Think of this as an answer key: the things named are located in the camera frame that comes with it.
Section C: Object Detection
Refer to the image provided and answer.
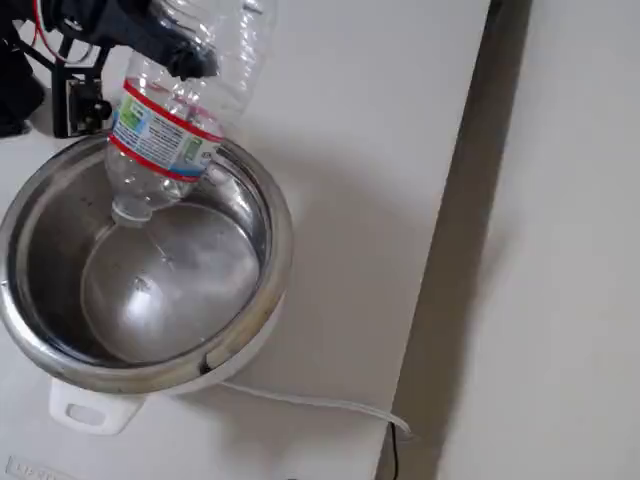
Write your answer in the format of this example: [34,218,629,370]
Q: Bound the black gripper camera mount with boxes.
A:
[51,43,112,140]

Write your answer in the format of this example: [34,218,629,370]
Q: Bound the steel inner cooking pot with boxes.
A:
[0,134,295,396]

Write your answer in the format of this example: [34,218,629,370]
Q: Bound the white rice cooker body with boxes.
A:
[0,134,296,436]

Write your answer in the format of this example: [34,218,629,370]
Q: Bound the clear plastic water bottle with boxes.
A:
[103,0,279,230]

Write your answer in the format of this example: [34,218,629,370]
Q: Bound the white power cord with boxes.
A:
[219,380,411,436]

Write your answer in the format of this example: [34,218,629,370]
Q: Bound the white power strip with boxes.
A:
[7,453,76,480]

